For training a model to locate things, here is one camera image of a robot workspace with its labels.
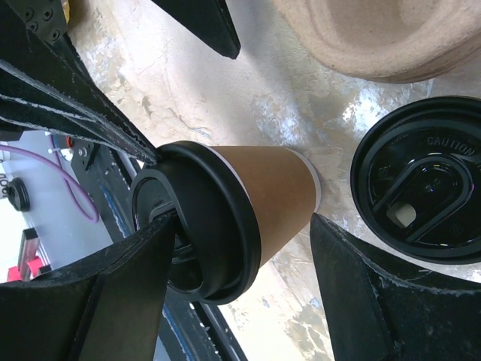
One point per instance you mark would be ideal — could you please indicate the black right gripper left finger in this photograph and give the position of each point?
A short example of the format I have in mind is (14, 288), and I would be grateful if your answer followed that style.
(82, 301)

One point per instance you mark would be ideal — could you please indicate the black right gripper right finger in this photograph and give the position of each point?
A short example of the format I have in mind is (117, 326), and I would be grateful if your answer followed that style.
(381, 307)

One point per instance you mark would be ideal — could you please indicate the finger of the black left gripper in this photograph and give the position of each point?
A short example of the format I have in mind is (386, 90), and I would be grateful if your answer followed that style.
(208, 20)
(44, 84)

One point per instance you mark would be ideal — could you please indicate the black cup lid bottom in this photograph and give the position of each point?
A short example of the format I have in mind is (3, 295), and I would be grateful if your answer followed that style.
(218, 250)

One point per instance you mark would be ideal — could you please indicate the brown paper cup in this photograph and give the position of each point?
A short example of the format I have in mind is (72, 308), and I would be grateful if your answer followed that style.
(283, 187)

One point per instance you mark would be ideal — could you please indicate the brown pulp cup carrier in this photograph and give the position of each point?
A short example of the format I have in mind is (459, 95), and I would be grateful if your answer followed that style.
(387, 41)

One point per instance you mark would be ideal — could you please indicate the black spare cup lid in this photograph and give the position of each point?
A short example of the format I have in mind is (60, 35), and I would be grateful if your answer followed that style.
(415, 179)

